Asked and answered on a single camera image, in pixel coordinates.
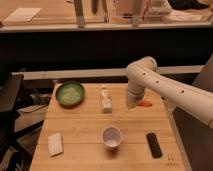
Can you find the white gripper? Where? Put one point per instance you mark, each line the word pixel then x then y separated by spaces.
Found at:
pixel 132 101

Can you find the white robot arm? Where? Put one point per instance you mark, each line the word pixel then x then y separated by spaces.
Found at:
pixel 142 74

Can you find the orange carrot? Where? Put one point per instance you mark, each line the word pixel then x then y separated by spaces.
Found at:
pixel 145 103

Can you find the white bottle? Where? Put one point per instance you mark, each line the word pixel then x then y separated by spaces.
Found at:
pixel 105 100

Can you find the white cup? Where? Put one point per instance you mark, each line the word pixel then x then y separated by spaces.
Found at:
pixel 112 137

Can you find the black remote control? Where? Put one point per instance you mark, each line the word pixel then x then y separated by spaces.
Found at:
pixel 154 145

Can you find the green bowl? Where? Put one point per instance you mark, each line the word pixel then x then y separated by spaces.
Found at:
pixel 70 94

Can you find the white sponge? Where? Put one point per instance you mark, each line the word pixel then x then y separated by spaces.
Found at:
pixel 55 145

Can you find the black chair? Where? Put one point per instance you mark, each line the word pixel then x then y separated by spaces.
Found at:
pixel 8 98

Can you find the white paper sheet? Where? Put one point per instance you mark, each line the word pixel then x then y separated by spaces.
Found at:
pixel 22 14

